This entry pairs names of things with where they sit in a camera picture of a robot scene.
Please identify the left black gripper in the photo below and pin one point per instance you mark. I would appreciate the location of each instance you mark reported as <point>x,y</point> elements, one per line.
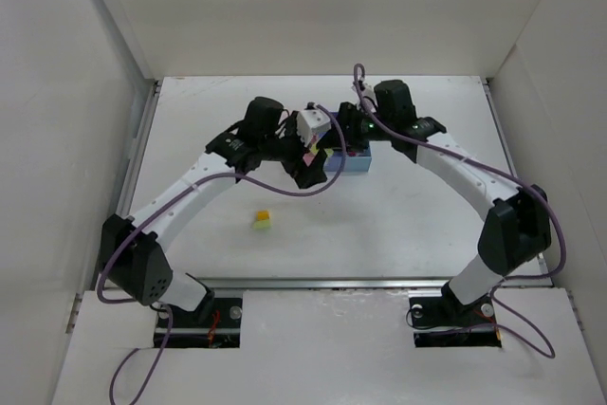
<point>298,164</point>

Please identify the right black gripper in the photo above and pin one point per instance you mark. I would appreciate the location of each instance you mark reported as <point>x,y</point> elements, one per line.
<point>345,129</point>

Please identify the green orange lego piece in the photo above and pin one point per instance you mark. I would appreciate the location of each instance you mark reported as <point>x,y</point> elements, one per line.
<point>262,220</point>

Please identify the green yellow lego assembly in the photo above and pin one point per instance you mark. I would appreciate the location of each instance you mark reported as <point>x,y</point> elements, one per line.
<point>313,154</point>

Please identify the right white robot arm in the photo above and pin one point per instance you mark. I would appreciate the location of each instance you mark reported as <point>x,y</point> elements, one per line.
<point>516,222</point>

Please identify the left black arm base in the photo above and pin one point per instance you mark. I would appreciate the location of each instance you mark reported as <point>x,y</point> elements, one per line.
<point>221,329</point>

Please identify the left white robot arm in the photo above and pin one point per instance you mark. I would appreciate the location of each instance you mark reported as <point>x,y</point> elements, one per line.
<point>133,252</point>

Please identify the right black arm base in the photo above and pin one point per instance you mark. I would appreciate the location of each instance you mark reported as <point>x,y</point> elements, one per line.
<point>435,328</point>

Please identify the light blue container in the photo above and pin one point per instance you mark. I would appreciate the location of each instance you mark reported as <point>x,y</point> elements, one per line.
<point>358,159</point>

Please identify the dark blue container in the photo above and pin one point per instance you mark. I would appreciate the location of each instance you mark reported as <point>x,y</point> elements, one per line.
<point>331,145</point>

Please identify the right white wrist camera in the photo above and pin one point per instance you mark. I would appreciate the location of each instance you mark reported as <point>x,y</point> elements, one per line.
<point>364,91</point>

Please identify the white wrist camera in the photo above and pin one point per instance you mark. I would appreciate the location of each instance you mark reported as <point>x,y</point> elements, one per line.
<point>364,91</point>
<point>311,124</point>

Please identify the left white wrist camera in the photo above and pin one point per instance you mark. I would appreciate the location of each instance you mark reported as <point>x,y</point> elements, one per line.
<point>311,124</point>

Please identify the aluminium rail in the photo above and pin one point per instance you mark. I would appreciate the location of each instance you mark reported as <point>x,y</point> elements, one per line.
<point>323,283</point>

